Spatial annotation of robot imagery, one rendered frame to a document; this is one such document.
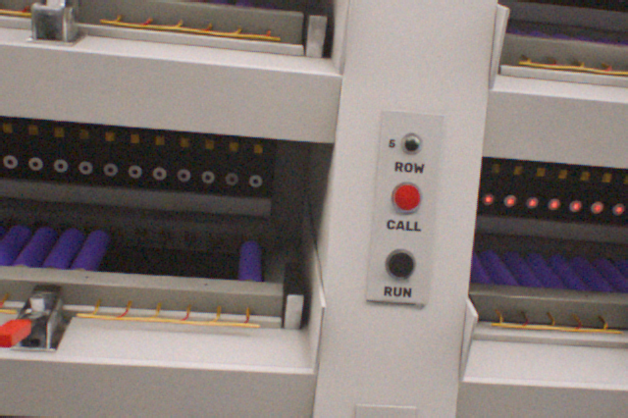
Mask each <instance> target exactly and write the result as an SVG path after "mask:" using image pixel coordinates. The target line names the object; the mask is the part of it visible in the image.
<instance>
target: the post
mask: <svg viewBox="0 0 628 418"><path fill-rule="evenodd" d="M496 13H497V0H351V7H350V15H349V24H348V33H347V42H346V49H345V57H344V66H343V74H342V82H341V91H340V106H339V114H338V122H337V132H336V140H335V143H323V142H311V141H310V153H308V165H307V178H306V190H305V193H310V201H311V208H312V214H313V222H314V228H315V235H316V242H317V248H318V255H319V262H320V269H321V276H322V282H323V290H324V295H325V302H326V312H325V320H324V328H323V335H322V343H321V351H320V359H319V367H318V373H317V374H318V375H317V383H316V390H315V398H314V406H313V413H312V418H355V417H356V405H357V404H369V405H390V406H413V407H416V418H455V408H456V400H457V389H458V379H459V368H460V358H461V347H463V338H464V329H465V318H466V308H467V297H468V288H469V277H470V268H471V257H472V247H473V236H474V227H475V217H476V206H477V197H478V186H479V177H480V166H481V156H482V145H483V135H484V126H485V125H486V116H487V105H488V95H489V85H490V74H491V65H492V55H493V45H494V34H495V24H496ZM383 110H391V111H402V112H413V113H425V114H436V115H445V132H444V143H443V154H442V163H441V164H440V175H439V185H438V196H437V206H436V218H435V227H434V237H433V249H432V259H431V270H430V280H429V291H428V301H427V305H423V303H406V302H389V301H373V300H366V290H367V279H368V268H369V256H370V245H371V233H372V222H373V210H374V199H376V187H377V176H378V165H379V153H380V141H381V130H382V119H383Z"/></svg>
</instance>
